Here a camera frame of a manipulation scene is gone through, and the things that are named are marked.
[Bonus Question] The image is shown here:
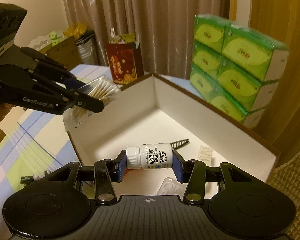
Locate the clear floss pick box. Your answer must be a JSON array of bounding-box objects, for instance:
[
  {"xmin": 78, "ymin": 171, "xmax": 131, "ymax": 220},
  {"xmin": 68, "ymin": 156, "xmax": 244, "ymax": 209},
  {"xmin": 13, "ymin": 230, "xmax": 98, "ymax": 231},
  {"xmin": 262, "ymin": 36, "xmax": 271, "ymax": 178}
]
[{"xmin": 157, "ymin": 177, "xmax": 187, "ymax": 199}]

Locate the brown cardboard box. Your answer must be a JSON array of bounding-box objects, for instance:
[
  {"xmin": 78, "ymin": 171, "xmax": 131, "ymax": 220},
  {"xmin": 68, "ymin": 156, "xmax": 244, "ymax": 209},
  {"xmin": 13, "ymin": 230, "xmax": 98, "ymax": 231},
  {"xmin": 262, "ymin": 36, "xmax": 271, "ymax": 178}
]
[{"xmin": 63, "ymin": 74, "xmax": 279, "ymax": 181}]

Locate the brown curtain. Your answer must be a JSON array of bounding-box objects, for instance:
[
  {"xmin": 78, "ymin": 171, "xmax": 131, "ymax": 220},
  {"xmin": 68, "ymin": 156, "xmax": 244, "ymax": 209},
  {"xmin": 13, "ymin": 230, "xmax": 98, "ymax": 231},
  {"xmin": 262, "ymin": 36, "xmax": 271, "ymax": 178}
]
[{"xmin": 63, "ymin": 0, "xmax": 230, "ymax": 79}]

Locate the green tissue pack stack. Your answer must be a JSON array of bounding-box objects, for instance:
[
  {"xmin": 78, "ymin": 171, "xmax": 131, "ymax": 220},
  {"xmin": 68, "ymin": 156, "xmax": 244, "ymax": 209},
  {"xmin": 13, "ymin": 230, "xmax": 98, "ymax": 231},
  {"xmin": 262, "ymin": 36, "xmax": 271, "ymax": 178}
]
[{"xmin": 190, "ymin": 15, "xmax": 289, "ymax": 128}]

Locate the red gift bag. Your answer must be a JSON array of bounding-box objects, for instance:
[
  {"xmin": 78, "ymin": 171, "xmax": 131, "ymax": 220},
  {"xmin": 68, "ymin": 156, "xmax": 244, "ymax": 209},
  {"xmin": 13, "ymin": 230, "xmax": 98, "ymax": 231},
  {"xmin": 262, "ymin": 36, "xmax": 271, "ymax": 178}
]
[{"xmin": 106, "ymin": 28, "xmax": 144, "ymax": 85}]

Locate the cardboard boxes pile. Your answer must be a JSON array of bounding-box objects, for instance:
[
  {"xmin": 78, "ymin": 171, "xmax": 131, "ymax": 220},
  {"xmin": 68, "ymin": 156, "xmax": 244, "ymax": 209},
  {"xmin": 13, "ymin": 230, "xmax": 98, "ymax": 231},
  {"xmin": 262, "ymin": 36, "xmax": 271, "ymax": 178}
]
[{"xmin": 27, "ymin": 21, "xmax": 100, "ymax": 72}]

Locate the green lip balm tube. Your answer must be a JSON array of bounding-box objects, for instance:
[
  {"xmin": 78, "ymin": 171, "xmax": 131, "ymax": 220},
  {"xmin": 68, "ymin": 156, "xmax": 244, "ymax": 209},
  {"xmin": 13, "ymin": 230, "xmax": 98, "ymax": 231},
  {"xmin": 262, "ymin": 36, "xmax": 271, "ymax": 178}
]
[{"xmin": 20, "ymin": 175, "xmax": 40, "ymax": 187}]

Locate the cotton swabs bag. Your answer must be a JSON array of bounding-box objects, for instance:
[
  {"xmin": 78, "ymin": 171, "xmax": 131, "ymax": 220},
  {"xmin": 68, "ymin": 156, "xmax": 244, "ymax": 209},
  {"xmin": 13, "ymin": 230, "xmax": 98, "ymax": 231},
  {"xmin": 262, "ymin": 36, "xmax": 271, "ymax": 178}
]
[{"xmin": 63, "ymin": 75, "xmax": 121, "ymax": 131}]

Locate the white pill bottle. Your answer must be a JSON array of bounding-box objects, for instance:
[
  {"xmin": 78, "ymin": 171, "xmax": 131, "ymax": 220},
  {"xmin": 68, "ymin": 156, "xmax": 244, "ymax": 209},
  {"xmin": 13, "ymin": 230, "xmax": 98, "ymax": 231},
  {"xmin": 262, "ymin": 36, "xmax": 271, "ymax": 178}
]
[{"xmin": 126, "ymin": 143, "xmax": 173, "ymax": 170}]

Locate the quilted chair cushion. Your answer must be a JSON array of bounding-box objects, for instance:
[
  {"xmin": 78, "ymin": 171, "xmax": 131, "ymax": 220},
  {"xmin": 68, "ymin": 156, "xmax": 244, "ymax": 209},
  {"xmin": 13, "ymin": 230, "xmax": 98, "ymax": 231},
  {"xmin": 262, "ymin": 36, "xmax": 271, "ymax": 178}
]
[{"xmin": 268, "ymin": 152, "xmax": 300, "ymax": 239}]

